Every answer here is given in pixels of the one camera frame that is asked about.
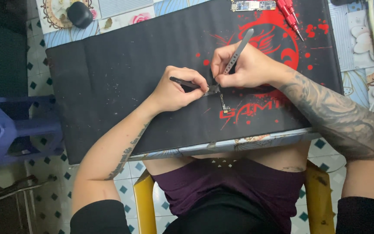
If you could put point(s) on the person's right hand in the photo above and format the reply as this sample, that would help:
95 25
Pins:
255 70

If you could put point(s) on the person's left hand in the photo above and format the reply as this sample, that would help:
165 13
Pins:
170 94

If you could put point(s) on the black tweezers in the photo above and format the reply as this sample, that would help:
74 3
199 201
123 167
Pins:
182 82

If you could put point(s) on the silver metal pry tool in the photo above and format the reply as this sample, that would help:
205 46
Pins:
244 40

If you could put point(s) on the small phone circuit part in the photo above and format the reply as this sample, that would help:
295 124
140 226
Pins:
224 105

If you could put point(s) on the red screwdriver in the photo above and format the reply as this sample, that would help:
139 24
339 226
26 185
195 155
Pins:
291 9
292 22

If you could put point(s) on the black mat with red print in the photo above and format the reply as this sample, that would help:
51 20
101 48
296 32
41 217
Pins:
109 81

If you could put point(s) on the phone logic board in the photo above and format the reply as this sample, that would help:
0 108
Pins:
253 5

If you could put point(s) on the person's purple clothing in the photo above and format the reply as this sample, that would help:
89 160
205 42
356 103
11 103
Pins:
232 185

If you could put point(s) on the yellow plastic chair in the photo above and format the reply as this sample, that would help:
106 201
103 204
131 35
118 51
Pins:
144 204

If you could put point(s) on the black object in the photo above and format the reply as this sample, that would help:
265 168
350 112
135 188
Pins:
349 2

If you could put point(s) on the black rounded case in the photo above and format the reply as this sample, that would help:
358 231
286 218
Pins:
80 14

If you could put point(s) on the person's black clothing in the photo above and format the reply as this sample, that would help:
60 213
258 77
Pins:
99 217

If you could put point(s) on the dark grey furniture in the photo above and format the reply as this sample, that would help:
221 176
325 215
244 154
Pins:
2 48

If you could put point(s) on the metal frame chair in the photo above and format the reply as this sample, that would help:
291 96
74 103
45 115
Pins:
8 195

